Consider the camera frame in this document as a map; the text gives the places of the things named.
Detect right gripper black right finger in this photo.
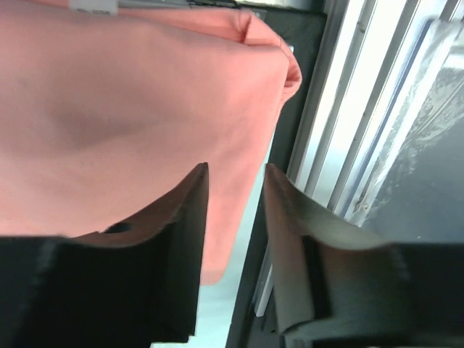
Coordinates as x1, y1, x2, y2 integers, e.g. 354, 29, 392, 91
264, 164, 463, 347

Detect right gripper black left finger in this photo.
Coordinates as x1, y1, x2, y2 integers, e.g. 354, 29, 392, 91
1, 163, 209, 347

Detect aluminium frame rail front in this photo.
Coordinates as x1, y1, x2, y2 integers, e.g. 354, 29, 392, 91
253, 0, 464, 316

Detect salmon pink t shirt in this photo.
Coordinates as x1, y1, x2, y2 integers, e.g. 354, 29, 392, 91
1, 1, 302, 285

